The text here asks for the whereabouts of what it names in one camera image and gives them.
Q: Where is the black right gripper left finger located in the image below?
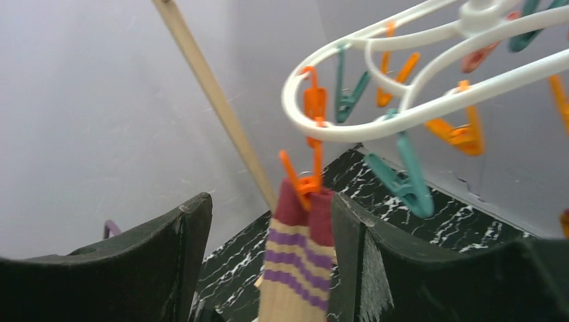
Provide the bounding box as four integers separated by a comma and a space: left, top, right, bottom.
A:
1, 193, 213, 321

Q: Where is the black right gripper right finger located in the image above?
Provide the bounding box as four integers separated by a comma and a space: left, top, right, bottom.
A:
331, 194, 568, 321

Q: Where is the beige purple striped sock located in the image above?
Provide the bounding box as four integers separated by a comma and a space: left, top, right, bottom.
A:
258, 178, 335, 322

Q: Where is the white plastic clip hanger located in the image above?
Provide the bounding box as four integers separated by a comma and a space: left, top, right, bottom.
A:
281, 1, 568, 143

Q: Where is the teal clothes peg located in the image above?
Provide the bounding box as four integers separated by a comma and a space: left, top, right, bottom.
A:
364, 131, 434, 218

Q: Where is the orange clothes peg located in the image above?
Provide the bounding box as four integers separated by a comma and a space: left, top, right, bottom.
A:
278, 137, 323, 211

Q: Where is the small orange hanging peg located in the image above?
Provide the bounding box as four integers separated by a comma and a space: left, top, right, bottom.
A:
302, 66, 327, 127

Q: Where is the wooden clothes rack frame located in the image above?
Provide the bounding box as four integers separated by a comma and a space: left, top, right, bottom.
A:
153, 0, 277, 212

